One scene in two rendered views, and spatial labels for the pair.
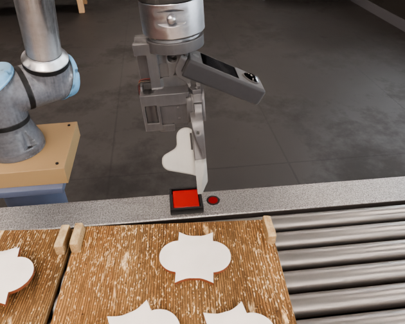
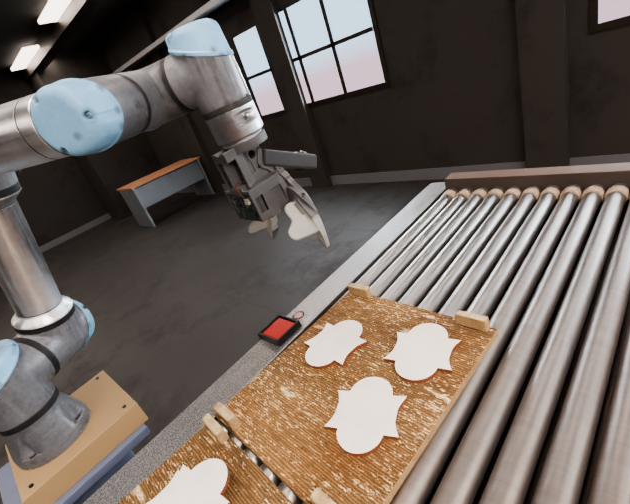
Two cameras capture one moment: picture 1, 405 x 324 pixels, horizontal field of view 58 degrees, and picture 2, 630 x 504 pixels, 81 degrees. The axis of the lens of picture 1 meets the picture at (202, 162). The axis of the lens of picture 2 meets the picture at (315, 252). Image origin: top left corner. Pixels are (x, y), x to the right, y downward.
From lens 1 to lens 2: 0.33 m
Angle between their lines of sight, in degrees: 30
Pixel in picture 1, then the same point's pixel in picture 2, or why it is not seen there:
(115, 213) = (232, 384)
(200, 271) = (350, 344)
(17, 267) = (202, 474)
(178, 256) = (323, 352)
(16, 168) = (79, 447)
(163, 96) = (263, 183)
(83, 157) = not seen: hidden behind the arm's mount
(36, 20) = (27, 266)
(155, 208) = (261, 354)
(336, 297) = (438, 288)
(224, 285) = (374, 338)
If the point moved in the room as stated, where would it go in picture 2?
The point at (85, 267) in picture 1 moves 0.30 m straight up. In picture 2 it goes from (259, 426) to (176, 284)
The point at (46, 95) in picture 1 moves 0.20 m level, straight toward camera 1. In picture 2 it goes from (67, 347) to (124, 352)
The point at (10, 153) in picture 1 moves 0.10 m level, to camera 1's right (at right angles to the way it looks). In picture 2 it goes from (59, 437) to (108, 402)
